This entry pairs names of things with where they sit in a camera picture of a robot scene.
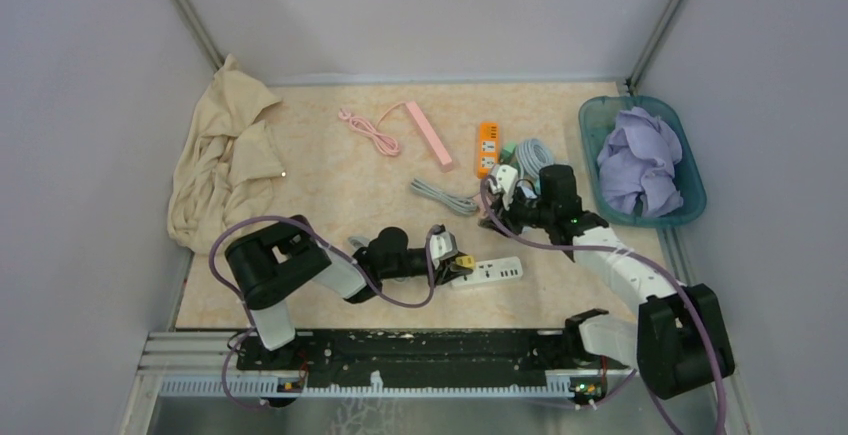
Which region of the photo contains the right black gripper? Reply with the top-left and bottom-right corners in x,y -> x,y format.
481,184 -> 555,237

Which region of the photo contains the yellow USB charger plug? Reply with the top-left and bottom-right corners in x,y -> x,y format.
454,255 -> 476,269

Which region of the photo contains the white power strip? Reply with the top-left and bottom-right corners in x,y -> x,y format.
450,256 -> 524,290

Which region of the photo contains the green USB charger plug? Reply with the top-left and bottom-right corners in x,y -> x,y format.
499,142 -> 517,164

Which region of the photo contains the orange power strip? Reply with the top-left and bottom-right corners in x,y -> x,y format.
475,122 -> 500,179

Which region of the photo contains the pink power strip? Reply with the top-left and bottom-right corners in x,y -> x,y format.
402,101 -> 455,172

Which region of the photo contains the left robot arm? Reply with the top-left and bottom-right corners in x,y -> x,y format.
213,215 -> 475,369

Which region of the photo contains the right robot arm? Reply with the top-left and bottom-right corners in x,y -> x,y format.
480,164 -> 736,400

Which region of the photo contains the teal plastic basket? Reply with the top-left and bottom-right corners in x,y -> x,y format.
578,96 -> 707,229

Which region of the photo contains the lavender cloth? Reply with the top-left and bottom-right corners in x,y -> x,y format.
596,107 -> 684,218

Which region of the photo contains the beige cloth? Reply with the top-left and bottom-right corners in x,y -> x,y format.
166,54 -> 285,255

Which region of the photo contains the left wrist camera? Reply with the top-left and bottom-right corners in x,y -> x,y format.
428,230 -> 459,266

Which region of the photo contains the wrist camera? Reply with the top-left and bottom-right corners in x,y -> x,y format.
488,164 -> 519,209
428,230 -> 459,266

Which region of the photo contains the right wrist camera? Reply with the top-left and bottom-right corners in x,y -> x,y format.
488,164 -> 519,209

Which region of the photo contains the coiled light blue socket cable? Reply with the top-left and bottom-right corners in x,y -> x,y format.
515,138 -> 558,182

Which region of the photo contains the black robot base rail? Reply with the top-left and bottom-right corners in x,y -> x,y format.
227,329 -> 622,389

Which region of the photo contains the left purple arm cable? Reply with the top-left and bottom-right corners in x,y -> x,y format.
207,214 -> 444,412

